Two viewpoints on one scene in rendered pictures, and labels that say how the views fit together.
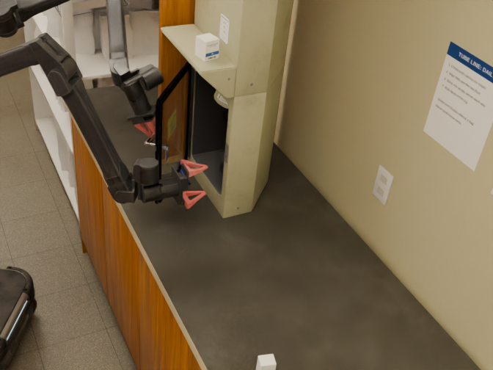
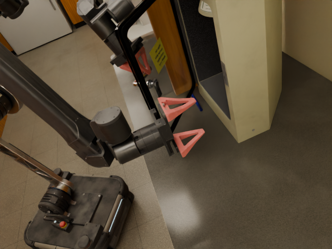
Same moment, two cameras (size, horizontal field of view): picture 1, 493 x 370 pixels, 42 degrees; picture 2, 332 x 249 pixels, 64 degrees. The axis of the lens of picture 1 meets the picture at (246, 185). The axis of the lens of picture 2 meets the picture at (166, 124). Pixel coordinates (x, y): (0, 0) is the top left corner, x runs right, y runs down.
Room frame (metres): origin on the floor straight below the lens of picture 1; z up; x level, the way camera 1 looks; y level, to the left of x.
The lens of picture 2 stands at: (1.11, -0.02, 1.60)
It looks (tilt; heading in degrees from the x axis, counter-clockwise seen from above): 41 degrees down; 28
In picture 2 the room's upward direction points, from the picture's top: 22 degrees counter-clockwise
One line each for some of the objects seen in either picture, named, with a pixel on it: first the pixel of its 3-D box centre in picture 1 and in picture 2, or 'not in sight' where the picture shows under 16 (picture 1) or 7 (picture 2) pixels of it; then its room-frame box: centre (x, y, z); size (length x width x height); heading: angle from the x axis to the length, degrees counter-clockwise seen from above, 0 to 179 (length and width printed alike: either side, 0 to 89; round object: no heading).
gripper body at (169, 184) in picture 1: (169, 187); (151, 137); (1.48, 0.22, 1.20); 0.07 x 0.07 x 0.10; 31
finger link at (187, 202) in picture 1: (191, 191); (184, 134); (1.52, 0.16, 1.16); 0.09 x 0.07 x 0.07; 121
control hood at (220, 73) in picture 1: (196, 61); not in sight; (1.78, 0.20, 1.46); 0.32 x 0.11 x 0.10; 31
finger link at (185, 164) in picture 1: (192, 173); (177, 113); (1.52, 0.16, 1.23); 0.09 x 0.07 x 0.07; 121
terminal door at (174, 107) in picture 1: (173, 132); (165, 64); (1.79, 0.26, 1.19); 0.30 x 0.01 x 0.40; 169
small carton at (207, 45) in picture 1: (207, 47); not in sight; (1.72, 0.16, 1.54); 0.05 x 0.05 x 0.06; 44
